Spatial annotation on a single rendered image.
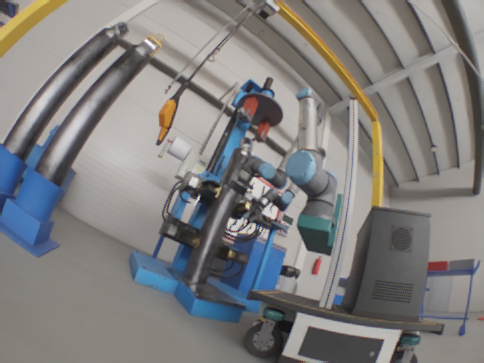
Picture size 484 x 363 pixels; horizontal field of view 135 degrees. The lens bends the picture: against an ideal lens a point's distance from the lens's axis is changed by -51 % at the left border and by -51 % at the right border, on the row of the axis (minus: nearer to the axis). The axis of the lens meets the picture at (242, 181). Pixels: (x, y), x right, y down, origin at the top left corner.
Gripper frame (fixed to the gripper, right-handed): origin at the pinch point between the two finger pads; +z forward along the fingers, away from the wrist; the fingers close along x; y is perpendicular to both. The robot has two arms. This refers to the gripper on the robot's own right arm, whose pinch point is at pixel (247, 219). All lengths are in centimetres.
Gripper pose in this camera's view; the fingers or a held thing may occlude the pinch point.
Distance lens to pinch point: 160.3
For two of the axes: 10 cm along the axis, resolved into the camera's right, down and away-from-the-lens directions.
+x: 1.7, 5.5, 8.2
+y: 7.0, 5.1, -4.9
